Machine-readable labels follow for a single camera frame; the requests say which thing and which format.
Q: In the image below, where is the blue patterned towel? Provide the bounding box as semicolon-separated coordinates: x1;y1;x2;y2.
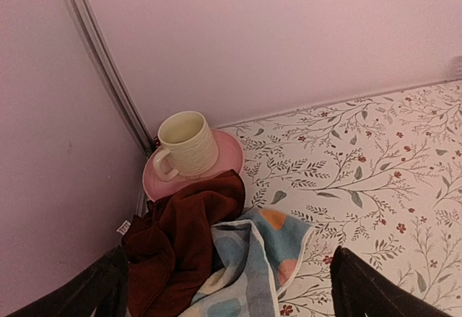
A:
182;209;312;316

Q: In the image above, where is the left aluminium frame post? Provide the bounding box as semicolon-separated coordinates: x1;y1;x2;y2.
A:
64;0;156;157

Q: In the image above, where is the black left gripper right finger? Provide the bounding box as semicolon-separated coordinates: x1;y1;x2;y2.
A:
331;246;447;317

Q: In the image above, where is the cream ribbed mug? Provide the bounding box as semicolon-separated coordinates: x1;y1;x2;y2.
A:
152;110;219;182

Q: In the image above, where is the pink saucer plate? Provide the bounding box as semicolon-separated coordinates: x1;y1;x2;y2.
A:
142;129;244;201

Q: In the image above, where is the dark red towel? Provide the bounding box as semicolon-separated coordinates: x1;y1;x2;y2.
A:
121;170;245;316

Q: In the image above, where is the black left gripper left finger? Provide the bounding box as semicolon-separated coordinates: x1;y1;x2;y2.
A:
10;246;128;317

